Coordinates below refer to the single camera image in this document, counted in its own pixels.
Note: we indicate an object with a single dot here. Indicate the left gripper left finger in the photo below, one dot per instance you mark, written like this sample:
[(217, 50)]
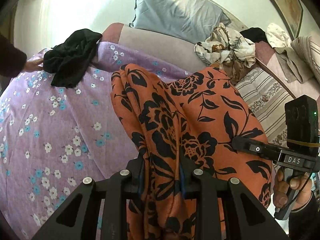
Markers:
[(77, 217)]

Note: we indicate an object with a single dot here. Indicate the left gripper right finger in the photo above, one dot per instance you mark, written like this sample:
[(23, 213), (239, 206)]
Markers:
[(227, 202)]

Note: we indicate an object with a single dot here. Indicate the orange black floral garment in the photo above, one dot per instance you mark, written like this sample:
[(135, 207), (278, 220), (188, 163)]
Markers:
[(197, 117)]

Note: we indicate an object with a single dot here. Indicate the dark sleeve forearm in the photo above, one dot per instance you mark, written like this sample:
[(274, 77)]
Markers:
[(12, 59)]

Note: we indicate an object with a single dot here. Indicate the right hand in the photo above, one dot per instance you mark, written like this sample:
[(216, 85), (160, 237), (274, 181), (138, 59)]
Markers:
[(301, 183)]

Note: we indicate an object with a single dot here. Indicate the striped floral blanket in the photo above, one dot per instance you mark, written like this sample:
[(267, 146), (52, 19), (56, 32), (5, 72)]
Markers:
[(266, 98)]

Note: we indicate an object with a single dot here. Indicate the beige cloth pile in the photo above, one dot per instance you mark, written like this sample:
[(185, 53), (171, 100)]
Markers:
[(298, 58)]

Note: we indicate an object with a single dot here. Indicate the purple floral bed sheet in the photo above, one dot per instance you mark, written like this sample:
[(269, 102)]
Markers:
[(54, 137)]

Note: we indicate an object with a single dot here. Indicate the small black cloth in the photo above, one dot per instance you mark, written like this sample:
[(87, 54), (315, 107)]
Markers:
[(254, 34)]

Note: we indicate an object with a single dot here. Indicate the pink mattress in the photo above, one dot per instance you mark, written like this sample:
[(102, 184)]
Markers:
[(181, 54)]

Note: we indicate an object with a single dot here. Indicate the cream brown floral cloth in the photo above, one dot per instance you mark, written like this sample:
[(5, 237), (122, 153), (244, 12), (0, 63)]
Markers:
[(228, 50)]

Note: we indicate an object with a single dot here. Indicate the black crumpled garment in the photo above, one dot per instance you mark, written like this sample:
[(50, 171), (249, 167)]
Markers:
[(70, 60)]

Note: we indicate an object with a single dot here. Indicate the grey blue pillow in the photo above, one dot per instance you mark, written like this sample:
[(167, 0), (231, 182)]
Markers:
[(189, 20)]

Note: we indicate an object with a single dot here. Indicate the framed wall picture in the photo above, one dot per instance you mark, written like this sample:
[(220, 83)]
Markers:
[(291, 12)]

